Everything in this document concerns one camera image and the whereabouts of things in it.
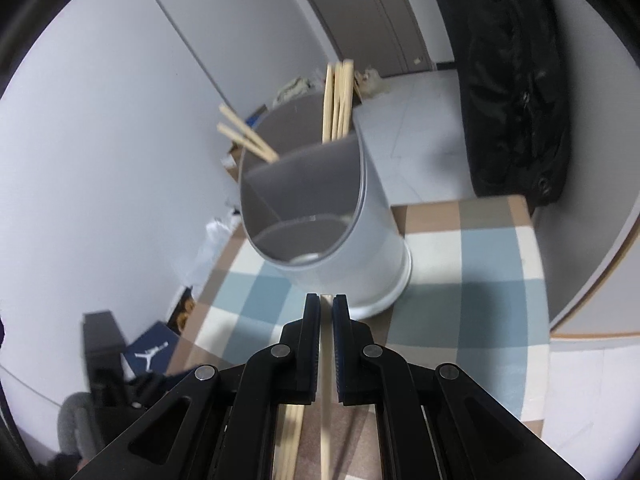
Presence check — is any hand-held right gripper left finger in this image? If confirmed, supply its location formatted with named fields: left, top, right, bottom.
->
left=70, top=291, right=322, bottom=480

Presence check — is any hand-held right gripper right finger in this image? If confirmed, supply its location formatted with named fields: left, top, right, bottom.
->
left=333, top=293, right=587, bottom=480

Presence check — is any wooden chopstick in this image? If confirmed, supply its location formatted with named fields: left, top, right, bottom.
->
left=337, top=61, right=350, bottom=139
left=219, top=104, right=280, bottom=160
left=331, top=62, right=344, bottom=141
left=344, top=60, right=356, bottom=136
left=322, top=63, right=335, bottom=143
left=319, top=293, right=335, bottom=480
left=276, top=405, right=297, bottom=480
left=287, top=405, right=305, bottom=480
left=216, top=124, right=275, bottom=164

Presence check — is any white divided utensil holder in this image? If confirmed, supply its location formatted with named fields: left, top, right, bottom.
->
left=236, top=92, right=413, bottom=318

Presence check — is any person's left forearm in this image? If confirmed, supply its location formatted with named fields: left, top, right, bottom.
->
left=56, top=392, right=108, bottom=461

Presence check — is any navy shoe box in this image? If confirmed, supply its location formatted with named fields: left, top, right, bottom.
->
left=121, top=321, right=183, bottom=376

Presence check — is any tan suede shoe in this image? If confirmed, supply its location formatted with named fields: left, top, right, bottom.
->
left=172, top=287, right=197, bottom=331

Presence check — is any clear crumpled plastic bag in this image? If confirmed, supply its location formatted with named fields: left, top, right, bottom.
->
left=206, top=205, right=246, bottom=261

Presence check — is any checked tablecloth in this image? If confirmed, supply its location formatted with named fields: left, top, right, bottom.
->
left=165, top=195, right=551, bottom=480

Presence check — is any white curved-edge furniture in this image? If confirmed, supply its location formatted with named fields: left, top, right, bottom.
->
left=547, top=200, right=640, bottom=480

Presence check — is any black backpack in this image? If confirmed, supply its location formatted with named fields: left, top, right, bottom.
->
left=440, top=0, right=572, bottom=208

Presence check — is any grey door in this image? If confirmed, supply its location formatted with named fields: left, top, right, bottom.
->
left=295, top=0, right=431, bottom=78

